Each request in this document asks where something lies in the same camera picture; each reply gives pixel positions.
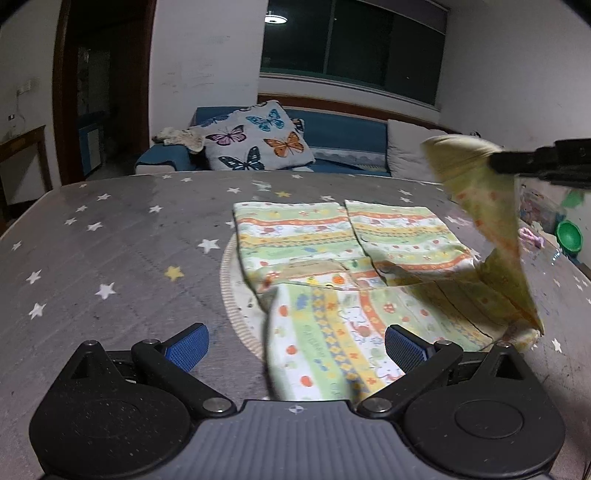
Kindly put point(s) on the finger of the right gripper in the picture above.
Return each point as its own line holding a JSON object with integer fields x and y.
{"x": 565, "y": 163}

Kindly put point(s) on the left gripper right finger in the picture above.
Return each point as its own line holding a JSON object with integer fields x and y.
{"x": 425, "y": 366}

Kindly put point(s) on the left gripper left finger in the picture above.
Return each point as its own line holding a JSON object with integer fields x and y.
{"x": 167, "y": 366}

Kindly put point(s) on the patterned child's jacket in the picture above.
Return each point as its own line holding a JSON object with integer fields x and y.
{"x": 332, "y": 277}

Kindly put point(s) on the clear plastic storage box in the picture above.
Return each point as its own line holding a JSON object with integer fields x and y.
{"x": 541, "y": 202}

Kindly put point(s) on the green plastic bowl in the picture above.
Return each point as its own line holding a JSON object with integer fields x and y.
{"x": 569, "y": 237}

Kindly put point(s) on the small pink cloth scrap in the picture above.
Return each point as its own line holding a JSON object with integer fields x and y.
{"x": 528, "y": 235}

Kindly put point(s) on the grey star tablecloth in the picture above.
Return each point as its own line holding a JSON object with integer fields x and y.
{"x": 125, "y": 259}

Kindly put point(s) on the grey cushion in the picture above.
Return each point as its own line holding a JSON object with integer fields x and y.
{"x": 405, "y": 156}

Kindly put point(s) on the dark window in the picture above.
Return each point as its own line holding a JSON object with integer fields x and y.
{"x": 391, "y": 46}

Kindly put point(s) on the crumpled beige cloth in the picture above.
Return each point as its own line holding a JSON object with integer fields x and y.
{"x": 191, "y": 138}

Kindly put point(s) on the blue sofa bench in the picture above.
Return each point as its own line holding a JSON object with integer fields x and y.
{"x": 340, "y": 143}

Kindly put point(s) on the butterfly print pillow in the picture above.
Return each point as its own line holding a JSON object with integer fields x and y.
{"x": 261, "y": 137}

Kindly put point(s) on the dark wooden side table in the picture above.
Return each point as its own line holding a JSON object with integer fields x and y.
{"x": 25, "y": 174}

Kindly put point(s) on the dark wooden doorway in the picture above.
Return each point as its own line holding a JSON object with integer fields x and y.
{"x": 100, "y": 86}

